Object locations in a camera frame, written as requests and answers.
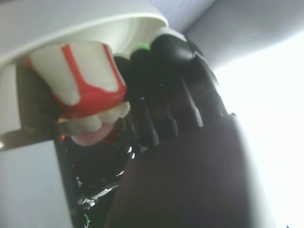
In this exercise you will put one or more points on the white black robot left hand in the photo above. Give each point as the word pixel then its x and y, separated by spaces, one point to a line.
pixel 190 178

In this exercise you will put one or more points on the strawberry cream toy cake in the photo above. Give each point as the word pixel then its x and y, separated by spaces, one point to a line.
pixel 90 78

